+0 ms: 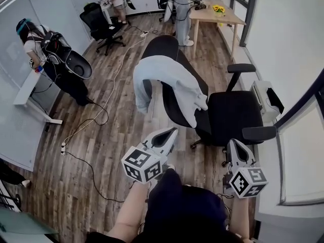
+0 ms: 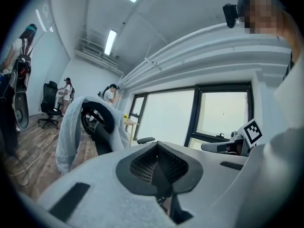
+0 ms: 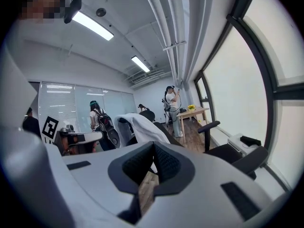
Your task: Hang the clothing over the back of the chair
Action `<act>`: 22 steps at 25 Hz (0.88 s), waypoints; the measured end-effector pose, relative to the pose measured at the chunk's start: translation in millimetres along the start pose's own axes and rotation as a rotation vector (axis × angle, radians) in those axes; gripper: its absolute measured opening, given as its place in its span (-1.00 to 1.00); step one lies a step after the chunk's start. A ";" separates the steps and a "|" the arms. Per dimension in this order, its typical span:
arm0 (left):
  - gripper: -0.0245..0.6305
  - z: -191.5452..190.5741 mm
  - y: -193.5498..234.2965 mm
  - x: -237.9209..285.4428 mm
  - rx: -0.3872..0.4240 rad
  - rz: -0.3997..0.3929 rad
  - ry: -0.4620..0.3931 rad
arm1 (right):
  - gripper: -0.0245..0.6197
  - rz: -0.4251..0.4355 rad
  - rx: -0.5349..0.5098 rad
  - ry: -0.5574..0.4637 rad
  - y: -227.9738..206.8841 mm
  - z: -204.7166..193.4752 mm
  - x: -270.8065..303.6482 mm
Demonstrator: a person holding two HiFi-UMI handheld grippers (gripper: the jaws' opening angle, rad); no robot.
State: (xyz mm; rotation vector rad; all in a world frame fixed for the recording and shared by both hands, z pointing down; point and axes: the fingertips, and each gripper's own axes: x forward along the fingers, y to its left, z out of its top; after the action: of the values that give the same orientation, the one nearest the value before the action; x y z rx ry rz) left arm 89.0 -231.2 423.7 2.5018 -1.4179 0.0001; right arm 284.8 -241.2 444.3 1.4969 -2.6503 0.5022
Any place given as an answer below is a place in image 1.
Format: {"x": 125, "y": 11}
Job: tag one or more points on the glass top desk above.
{"x": 20, "y": 226}

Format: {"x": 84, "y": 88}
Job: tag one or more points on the black office chair with headrest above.
{"x": 235, "y": 110}

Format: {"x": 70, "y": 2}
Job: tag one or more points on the person's left forearm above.
{"x": 126, "y": 211}

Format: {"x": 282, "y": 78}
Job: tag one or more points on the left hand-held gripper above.
{"x": 141, "y": 166}

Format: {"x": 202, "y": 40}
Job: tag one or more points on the dark framed window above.
{"x": 303, "y": 161}

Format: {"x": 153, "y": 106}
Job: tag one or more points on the grey oval backpack cover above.
{"x": 78, "y": 67}

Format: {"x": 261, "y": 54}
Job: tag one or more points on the light grey clothes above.
{"x": 172, "y": 77}

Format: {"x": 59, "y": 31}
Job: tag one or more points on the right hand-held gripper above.
{"x": 248, "y": 183}

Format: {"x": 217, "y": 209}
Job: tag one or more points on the light wooden table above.
{"x": 207, "y": 15}

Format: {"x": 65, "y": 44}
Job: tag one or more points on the person's white shoe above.
{"x": 170, "y": 166}

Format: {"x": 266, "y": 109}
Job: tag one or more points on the person's dark clothing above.
{"x": 187, "y": 211}

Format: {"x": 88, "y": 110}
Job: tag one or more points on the yellow sunflower bunch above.
{"x": 219, "y": 9}

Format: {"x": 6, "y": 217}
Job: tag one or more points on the person's right forearm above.
{"x": 240, "y": 216}

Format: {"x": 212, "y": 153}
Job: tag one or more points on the black pouch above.
{"x": 274, "y": 101}

